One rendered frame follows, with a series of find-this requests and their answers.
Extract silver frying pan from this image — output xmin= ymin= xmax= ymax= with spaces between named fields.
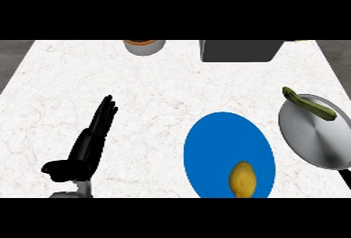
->
xmin=277 ymin=93 xmax=351 ymax=191

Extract dark grey box appliance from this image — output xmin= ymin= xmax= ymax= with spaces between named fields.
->
xmin=199 ymin=40 xmax=284 ymax=63

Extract green zucchini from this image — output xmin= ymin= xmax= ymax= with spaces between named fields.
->
xmin=281 ymin=86 xmax=339 ymax=122

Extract yellow squash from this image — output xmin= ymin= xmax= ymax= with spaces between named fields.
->
xmin=227 ymin=160 xmax=258 ymax=199

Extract grey cup with orange rim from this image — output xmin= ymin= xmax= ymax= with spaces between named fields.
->
xmin=124 ymin=40 xmax=166 ymax=57

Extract blue plate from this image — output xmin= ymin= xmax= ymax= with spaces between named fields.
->
xmin=183 ymin=112 xmax=277 ymax=199

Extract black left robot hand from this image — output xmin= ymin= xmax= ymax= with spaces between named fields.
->
xmin=40 ymin=94 xmax=119 ymax=183

